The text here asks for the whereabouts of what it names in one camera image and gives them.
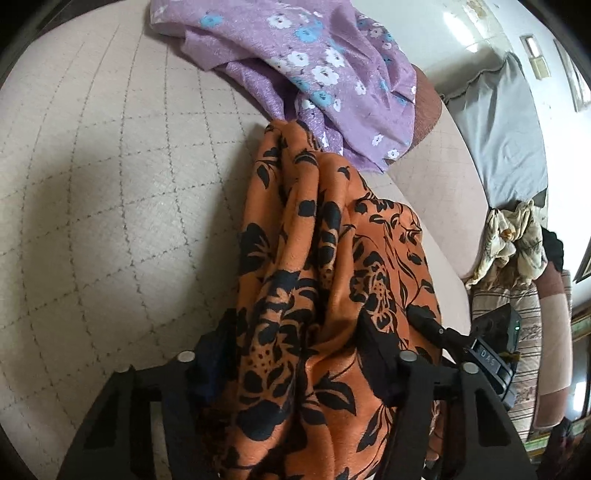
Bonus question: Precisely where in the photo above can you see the purple floral garment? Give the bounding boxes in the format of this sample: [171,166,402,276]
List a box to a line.
[149,1,418,172]

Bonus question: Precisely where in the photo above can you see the grey pillow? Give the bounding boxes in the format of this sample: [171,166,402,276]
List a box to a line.
[444,52,548,209]

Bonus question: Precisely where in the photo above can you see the beige quilted mattress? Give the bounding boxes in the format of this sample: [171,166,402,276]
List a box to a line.
[0,0,472,480]

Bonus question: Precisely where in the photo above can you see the striped patterned blanket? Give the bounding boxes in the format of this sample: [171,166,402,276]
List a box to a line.
[471,266,573,441]

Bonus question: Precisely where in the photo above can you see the wall switch plate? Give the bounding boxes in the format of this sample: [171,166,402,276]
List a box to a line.
[520,35,551,80]

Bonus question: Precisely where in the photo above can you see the beige bolster pillow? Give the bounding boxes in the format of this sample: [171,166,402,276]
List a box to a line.
[363,68,489,285]

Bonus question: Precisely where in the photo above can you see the cream patterned crumpled cloth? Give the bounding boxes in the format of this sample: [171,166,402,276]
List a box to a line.
[465,199,548,291]

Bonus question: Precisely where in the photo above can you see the orange black floral garment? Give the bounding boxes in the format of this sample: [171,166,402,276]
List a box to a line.
[217,120,441,479]

